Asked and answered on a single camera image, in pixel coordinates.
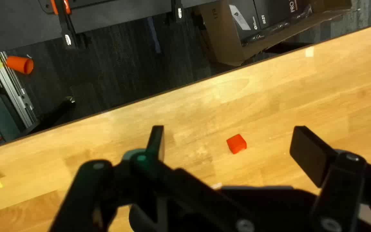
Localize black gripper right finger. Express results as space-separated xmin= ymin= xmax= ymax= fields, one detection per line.
xmin=290 ymin=126 xmax=366 ymax=232

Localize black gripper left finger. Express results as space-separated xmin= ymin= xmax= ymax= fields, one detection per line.
xmin=49 ymin=125 xmax=220 ymax=232

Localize orange block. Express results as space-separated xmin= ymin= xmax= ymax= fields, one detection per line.
xmin=227 ymin=134 xmax=247 ymax=154

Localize brown cardboard box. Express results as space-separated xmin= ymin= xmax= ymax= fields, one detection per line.
xmin=196 ymin=0 xmax=352 ymax=65

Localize aluminium extrusion rail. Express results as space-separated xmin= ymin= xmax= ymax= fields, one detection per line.
xmin=0 ymin=51 xmax=39 ymax=129

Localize orange-handled black clamp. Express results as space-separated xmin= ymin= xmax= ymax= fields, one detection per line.
xmin=50 ymin=0 xmax=79 ymax=49

